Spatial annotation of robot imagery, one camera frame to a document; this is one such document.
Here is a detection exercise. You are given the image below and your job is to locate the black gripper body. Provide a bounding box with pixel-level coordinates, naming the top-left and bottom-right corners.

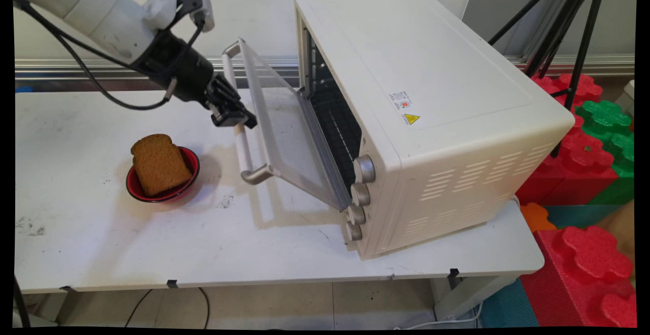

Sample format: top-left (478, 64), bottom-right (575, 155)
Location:
top-left (134, 30), bottom-right (215, 106)

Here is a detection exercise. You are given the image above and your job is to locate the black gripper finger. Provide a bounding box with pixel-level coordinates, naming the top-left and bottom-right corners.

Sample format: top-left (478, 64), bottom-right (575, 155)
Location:
top-left (205, 91), bottom-right (245, 128)
top-left (212, 73), bottom-right (258, 129)

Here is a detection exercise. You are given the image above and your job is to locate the glass oven door with handle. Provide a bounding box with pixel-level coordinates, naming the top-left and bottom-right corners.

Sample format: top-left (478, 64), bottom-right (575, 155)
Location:
top-left (221, 38), bottom-right (352, 212)

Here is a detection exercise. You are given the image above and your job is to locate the red bowl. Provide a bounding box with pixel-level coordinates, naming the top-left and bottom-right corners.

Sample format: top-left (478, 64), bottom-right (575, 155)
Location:
top-left (126, 146), bottom-right (201, 203)

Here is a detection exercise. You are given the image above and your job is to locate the brown bread slice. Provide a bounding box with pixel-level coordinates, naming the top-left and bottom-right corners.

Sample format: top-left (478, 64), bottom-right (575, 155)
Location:
top-left (131, 133), bottom-right (193, 197)

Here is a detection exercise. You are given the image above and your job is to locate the white label sticker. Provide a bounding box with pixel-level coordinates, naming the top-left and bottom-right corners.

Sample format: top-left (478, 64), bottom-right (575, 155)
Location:
top-left (391, 91), bottom-right (413, 113)

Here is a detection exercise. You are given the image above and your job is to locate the cream toaster oven body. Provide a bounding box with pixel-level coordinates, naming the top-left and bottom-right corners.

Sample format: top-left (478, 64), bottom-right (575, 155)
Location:
top-left (294, 0), bottom-right (576, 260)

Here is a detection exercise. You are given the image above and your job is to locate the white table leg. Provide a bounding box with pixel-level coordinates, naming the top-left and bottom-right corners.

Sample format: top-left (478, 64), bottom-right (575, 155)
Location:
top-left (431, 275), bottom-right (516, 321)

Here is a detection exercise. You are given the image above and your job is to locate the orange foam block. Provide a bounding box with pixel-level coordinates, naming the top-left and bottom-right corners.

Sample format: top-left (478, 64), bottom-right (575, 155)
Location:
top-left (520, 203), bottom-right (557, 233)

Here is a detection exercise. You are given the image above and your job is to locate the teal foam mat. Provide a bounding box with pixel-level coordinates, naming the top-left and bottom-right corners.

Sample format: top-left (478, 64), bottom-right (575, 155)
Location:
top-left (479, 278), bottom-right (540, 328)

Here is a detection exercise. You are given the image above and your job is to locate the small red foam block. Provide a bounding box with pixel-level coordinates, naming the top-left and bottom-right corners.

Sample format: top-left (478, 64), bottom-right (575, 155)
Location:
top-left (531, 73), bottom-right (604, 111)

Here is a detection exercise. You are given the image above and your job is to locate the medium red foam block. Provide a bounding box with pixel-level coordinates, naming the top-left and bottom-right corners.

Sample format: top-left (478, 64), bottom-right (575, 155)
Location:
top-left (515, 113), bottom-right (619, 207)

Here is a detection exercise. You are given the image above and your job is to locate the black tripod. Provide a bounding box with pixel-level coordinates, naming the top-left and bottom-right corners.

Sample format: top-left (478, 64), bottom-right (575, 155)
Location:
top-left (489, 0), bottom-right (609, 159)

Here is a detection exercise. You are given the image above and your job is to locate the green foam block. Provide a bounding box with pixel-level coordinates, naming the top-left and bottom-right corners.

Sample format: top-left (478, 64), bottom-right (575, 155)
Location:
top-left (575, 100), bottom-right (635, 205)

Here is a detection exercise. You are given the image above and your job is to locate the large red foam block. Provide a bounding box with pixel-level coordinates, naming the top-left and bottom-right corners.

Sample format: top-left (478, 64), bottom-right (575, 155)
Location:
top-left (520, 225), bottom-right (637, 328)

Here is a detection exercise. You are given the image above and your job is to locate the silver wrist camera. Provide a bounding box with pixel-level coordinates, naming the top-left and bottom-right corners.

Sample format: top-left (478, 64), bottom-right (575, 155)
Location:
top-left (177, 0), bottom-right (215, 32)

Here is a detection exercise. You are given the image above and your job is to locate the aluminium wall rail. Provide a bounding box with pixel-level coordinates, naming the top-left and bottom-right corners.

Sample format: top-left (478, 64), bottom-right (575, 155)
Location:
top-left (15, 56), bottom-right (301, 92)

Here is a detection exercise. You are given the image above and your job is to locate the black floor cable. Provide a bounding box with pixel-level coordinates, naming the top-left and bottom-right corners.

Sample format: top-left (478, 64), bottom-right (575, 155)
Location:
top-left (124, 288), bottom-right (154, 328)
top-left (199, 287), bottom-right (211, 330)

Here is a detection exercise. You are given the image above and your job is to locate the white floor cable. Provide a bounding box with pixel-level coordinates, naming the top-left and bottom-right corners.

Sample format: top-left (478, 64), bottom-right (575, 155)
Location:
top-left (405, 302), bottom-right (484, 330)

